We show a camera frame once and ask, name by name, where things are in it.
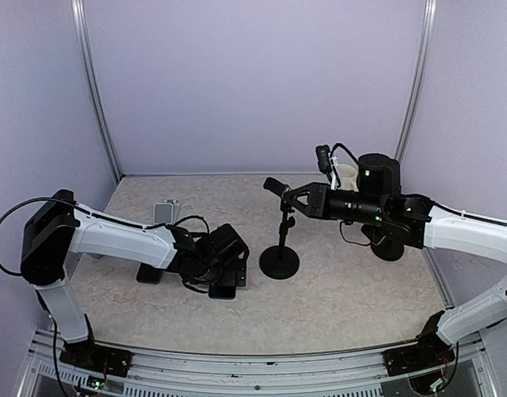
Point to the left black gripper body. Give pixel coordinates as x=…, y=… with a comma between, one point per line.
x=231, y=277

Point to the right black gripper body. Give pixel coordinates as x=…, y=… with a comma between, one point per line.
x=324, y=209

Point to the black tall phone stand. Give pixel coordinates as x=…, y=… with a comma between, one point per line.
x=281, y=262

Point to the black phone red case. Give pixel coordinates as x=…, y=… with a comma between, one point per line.
x=148, y=274

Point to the silver folding phone stand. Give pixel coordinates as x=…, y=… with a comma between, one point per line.
x=166, y=212

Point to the blue phone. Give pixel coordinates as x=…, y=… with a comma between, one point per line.
x=222, y=292

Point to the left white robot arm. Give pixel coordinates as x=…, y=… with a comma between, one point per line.
x=212, y=262

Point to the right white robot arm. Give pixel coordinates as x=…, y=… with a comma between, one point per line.
x=392, y=220

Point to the cream ceramic mug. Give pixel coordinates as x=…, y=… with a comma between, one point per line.
x=348, y=177

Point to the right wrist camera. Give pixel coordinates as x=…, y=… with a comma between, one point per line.
x=327, y=165

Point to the front aluminium rail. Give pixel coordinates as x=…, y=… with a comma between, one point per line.
x=360, y=372

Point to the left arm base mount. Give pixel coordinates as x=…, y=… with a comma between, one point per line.
x=95, y=357

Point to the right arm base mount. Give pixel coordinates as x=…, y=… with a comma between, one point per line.
x=428, y=351

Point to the right aluminium frame post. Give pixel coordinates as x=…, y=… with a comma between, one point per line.
x=425, y=42

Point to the aluminium frame post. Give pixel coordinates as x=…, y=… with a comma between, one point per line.
x=81, y=28
x=425, y=42

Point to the left aluminium frame post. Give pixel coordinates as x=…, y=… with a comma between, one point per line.
x=81, y=28

